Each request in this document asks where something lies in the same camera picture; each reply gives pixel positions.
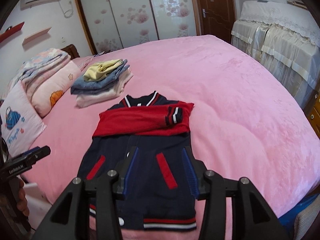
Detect pink wall shelf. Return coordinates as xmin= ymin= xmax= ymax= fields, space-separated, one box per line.
xmin=22 ymin=27 xmax=51 ymax=46

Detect pink pillow orange print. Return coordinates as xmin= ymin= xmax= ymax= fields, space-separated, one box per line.
xmin=26 ymin=61 xmax=81 ymax=118

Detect floral sliding wardrobe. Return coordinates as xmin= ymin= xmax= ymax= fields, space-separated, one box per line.
xmin=75 ymin=0 xmax=200 ymax=54

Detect cream lace covered furniture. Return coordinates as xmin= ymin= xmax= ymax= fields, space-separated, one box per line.
xmin=231 ymin=1 xmax=319 ymax=108

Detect white pillow blue bag print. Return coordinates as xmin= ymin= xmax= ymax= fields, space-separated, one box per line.
xmin=1 ymin=81 xmax=47 ymax=157

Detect brown wooden door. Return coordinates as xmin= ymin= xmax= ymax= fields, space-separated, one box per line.
xmin=197 ymin=0 xmax=236 ymax=43

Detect red wall shelf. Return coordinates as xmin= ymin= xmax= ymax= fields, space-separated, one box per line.
xmin=0 ymin=22 xmax=24 ymax=42

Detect dark wooden headboard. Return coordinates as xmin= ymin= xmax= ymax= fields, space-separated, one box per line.
xmin=61 ymin=44 xmax=80 ymax=60

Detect floral folded quilt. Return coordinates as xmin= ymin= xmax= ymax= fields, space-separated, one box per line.
xmin=6 ymin=48 xmax=71 ymax=100

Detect blue folded denim jeans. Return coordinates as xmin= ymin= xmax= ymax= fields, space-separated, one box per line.
xmin=71 ymin=59 xmax=129 ymax=95

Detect person's hand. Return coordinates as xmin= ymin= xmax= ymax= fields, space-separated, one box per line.
xmin=17 ymin=178 xmax=30 ymax=217

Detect pink bed blanket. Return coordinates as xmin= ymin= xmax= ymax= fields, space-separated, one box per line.
xmin=23 ymin=35 xmax=319 ymax=217

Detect navy red varsity jacket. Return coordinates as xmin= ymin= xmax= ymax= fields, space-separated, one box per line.
xmin=78 ymin=92 xmax=196 ymax=231

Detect light pink folded garment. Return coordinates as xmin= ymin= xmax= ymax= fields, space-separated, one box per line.
xmin=76 ymin=68 xmax=133 ymax=108

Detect yellow folded garment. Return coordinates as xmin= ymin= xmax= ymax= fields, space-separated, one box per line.
xmin=83 ymin=59 xmax=124 ymax=82

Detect air conditioner white cable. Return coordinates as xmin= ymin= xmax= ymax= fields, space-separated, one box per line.
xmin=57 ymin=0 xmax=74 ymax=19

